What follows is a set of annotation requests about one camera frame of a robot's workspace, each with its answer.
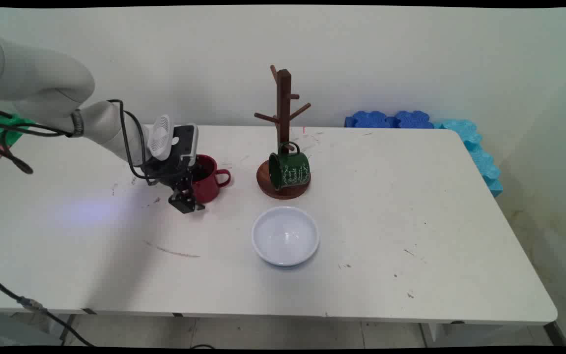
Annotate dark metal table leg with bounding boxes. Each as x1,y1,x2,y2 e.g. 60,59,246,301
542,321,566,348

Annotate black cable bundle behind arm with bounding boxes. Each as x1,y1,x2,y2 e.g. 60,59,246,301
0,104,75,176

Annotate brown wooden mug tree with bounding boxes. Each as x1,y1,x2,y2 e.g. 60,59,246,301
254,64,312,200

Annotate white grey wrist camera box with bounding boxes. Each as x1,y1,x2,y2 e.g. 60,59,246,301
147,114,199,166

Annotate light blue foam tiles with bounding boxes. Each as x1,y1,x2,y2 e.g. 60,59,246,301
434,118,504,198

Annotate dark blue foam tile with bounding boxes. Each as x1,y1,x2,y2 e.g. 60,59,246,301
345,111,396,129
393,111,435,130

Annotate white ceramic bowl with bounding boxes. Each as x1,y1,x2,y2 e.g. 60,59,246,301
251,206,320,267

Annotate green foam tile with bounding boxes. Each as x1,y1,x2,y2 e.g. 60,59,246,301
0,114,36,148

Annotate grey strap around arm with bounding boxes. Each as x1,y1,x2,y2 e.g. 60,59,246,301
70,109,85,138

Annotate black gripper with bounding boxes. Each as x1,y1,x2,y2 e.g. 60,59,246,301
141,155,206,215

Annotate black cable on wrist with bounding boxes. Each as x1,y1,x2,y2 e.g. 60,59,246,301
107,99,161,186

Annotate red enamel mug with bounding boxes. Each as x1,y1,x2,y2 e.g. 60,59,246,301
190,154,232,205

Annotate green enamel mug white print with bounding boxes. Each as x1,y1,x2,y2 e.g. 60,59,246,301
268,142,312,191

